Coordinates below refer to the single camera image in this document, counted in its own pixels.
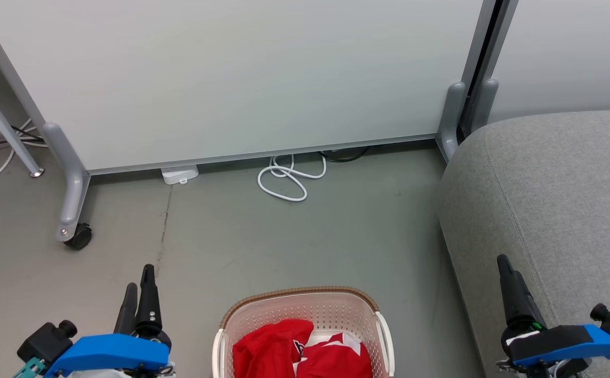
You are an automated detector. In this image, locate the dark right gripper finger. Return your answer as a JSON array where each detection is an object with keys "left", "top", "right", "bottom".
[{"left": 497, "top": 254, "right": 547, "bottom": 330}]

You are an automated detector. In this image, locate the grey metal table leg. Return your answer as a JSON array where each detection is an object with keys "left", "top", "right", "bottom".
[{"left": 0, "top": 63, "right": 44, "bottom": 178}]

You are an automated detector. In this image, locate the wide white partition panel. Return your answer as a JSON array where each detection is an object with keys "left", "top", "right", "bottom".
[{"left": 0, "top": 0, "right": 497, "bottom": 175}]

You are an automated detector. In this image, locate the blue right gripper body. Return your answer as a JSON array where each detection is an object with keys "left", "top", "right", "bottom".
[{"left": 496, "top": 315, "right": 610, "bottom": 378}]

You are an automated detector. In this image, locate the white power adapter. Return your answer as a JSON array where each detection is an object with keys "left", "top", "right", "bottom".
[{"left": 161, "top": 165, "right": 199, "bottom": 185}]

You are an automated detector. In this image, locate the coiled white cable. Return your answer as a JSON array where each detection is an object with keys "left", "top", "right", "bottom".
[{"left": 257, "top": 154, "right": 327, "bottom": 202}]

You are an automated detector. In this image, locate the narrow white partition panel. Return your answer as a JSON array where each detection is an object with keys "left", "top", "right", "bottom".
[{"left": 486, "top": 0, "right": 610, "bottom": 124}]

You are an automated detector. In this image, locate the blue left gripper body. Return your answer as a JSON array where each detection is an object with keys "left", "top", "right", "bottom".
[{"left": 45, "top": 321, "right": 173, "bottom": 378}]

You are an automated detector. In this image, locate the black caster wheel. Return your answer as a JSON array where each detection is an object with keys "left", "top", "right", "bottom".
[{"left": 64, "top": 223, "right": 93, "bottom": 250}]

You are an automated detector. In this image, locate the grey fabric sofa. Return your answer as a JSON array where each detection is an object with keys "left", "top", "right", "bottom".
[{"left": 438, "top": 109, "right": 610, "bottom": 378}]

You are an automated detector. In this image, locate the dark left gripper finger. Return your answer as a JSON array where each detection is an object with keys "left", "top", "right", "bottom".
[
  {"left": 135, "top": 264, "right": 164, "bottom": 337},
  {"left": 113, "top": 282, "right": 139, "bottom": 337}
]

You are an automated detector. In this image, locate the white plastic laundry basket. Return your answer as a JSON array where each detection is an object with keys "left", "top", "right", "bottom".
[{"left": 212, "top": 286, "right": 395, "bottom": 378}]

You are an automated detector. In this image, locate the grey partition foot with caster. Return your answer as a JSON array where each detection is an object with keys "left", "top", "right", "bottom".
[{"left": 42, "top": 122, "right": 91, "bottom": 243}]

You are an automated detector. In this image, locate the red and white garment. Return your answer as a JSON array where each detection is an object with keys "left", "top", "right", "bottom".
[{"left": 294, "top": 331, "right": 374, "bottom": 378}]

